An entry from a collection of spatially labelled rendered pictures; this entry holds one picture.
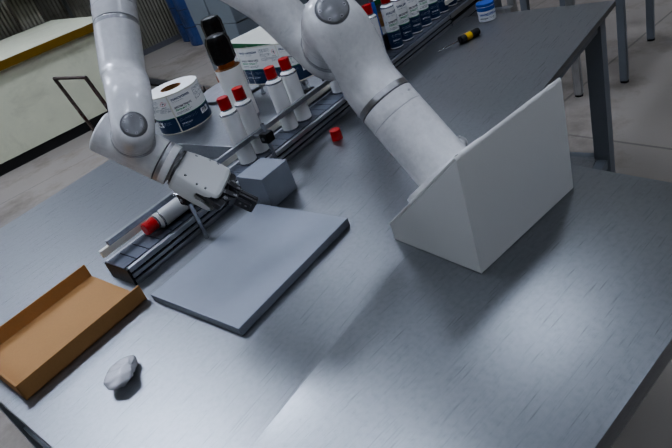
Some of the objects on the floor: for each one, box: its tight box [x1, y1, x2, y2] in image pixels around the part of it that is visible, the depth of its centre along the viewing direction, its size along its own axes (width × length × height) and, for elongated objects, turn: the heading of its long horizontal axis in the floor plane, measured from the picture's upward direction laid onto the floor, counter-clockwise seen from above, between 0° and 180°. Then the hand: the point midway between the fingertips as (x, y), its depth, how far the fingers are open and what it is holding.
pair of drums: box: [162, 0, 203, 46], centre depth 830 cm, size 68×109×80 cm, turn 68°
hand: (246, 201), depth 115 cm, fingers closed
